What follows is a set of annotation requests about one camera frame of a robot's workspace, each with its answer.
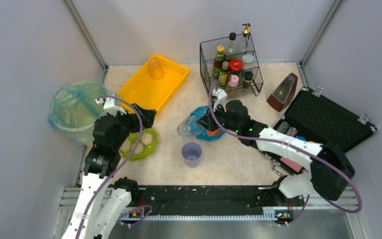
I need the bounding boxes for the black wire rack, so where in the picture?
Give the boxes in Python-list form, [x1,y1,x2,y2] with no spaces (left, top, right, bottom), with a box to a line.
[199,33,264,106]

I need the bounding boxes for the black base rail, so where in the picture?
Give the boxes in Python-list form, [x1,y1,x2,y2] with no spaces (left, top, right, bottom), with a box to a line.
[59,184,360,222]

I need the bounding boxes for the trash bin with green bag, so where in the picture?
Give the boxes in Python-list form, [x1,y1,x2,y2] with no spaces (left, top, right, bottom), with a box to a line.
[48,81,111,145]

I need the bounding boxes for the blue transparent cup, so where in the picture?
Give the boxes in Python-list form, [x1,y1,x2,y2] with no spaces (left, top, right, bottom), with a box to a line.
[177,116,205,137]

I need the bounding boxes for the small black lid jar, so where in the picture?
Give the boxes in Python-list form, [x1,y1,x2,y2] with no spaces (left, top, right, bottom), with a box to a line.
[243,71,253,89]

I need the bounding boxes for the green dotted plate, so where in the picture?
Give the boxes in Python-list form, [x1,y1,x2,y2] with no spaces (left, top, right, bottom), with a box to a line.
[119,128,158,161]

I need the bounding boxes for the pink transparent cup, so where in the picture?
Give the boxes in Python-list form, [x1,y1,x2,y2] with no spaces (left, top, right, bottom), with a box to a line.
[148,59,164,80]

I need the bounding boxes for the sliced sausage piece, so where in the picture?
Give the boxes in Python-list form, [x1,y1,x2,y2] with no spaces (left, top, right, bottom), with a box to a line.
[206,129,222,137]

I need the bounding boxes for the blue dotted plate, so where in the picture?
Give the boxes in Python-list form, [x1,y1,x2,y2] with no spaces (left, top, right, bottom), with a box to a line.
[190,106,225,142]

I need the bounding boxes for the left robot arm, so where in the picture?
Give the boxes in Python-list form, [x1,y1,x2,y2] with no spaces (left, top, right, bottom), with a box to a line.
[62,104,157,239]

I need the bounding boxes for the silver lid white can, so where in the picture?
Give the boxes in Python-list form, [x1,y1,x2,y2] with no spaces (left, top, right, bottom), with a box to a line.
[241,53,255,77]

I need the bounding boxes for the pink lid spice jar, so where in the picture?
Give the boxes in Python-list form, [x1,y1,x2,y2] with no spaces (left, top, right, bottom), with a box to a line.
[228,74,239,88]

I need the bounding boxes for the black poker chip case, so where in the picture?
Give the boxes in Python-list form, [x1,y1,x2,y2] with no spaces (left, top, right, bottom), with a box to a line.
[258,87,378,175]

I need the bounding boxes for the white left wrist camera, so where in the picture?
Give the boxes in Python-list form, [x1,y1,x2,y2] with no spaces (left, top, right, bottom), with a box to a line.
[95,95,127,117]

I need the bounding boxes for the red lid sauce jar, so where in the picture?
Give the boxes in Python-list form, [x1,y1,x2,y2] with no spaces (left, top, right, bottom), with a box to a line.
[229,59,243,76]

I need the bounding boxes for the yellow cap sauce bottle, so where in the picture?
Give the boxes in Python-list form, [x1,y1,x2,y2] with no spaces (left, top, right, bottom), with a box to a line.
[212,45,225,77]

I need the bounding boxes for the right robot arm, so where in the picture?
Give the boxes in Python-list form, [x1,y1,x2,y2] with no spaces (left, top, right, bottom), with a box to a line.
[197,100,355,201]

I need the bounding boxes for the purple plastic cup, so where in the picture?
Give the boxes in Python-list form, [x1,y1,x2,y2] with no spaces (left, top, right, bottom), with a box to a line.
[181,141,202,168]

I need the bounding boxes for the white steamed bun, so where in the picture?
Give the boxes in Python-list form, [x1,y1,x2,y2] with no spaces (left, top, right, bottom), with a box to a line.
[131,142,144,155]
[119,139,132,152]
[140,132,154,145]

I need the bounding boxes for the black cap dark bottle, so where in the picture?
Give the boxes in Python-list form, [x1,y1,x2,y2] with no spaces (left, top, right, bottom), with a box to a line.
[225,32,239,61]

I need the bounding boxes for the small yellow oil bottle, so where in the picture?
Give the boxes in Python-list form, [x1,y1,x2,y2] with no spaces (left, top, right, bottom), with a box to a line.
[218,61,229,86]

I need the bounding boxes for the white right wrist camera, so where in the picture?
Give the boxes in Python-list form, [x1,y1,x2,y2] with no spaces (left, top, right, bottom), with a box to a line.
[211,88,227,112]

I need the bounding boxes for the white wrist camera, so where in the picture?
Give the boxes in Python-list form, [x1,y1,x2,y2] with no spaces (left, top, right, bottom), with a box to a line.
[211,88,227,112]
[95,95,127,117]

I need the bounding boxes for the brown metronome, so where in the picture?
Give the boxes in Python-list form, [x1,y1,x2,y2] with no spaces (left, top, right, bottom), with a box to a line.
[267,73,298,112]

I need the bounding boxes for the gold pump clear bottle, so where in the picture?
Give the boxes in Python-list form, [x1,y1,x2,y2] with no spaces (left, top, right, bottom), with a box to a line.
[239,23,251,53]

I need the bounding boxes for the yellow plastic tray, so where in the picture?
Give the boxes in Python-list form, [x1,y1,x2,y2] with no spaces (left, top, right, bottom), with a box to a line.
[117,54,190,113]

